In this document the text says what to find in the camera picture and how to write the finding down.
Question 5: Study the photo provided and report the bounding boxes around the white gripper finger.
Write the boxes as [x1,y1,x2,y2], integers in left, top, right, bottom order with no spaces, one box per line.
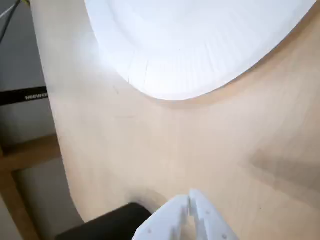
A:
[132,194,191,240]
[188,188,241,240]

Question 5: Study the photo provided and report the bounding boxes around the black round pot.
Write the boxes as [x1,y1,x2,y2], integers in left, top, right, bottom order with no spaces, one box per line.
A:
[54,201,154,240]

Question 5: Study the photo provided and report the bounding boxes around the white paper plate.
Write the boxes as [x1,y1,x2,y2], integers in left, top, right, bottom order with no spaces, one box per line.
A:
[83,0,318,102]

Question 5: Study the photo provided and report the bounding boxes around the wooden shelf with clutter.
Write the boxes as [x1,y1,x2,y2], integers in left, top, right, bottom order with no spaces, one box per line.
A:
[0,134,65,240]

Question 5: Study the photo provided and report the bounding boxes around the black Neewer tripod bar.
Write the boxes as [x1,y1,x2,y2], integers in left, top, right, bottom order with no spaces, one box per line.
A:
[0,86,49,108]

